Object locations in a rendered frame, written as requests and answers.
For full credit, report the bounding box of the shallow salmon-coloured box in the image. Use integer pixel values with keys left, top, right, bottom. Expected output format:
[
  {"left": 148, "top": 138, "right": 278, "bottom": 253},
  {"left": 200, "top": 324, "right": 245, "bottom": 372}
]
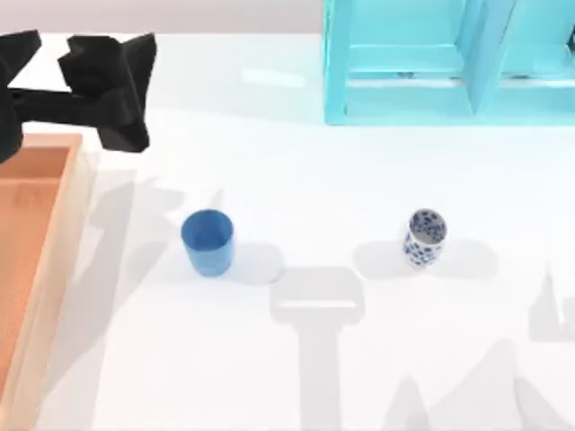
[{"left": 0, "top": 132, "right": 96, "bottom": 431}]

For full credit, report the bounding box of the light blue rack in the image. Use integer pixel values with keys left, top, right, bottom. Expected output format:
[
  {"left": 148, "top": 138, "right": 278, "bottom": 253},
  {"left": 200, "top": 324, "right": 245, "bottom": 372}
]
[{"left": 322, "top": 0, "right": 575, "bottom": 128}]

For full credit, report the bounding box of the white and blue patterned cup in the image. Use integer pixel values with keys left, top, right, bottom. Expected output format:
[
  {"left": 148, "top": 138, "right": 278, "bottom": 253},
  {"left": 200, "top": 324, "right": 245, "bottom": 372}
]
[{"left": 402, "top": 207, "right": 448, "bottom": 268}]

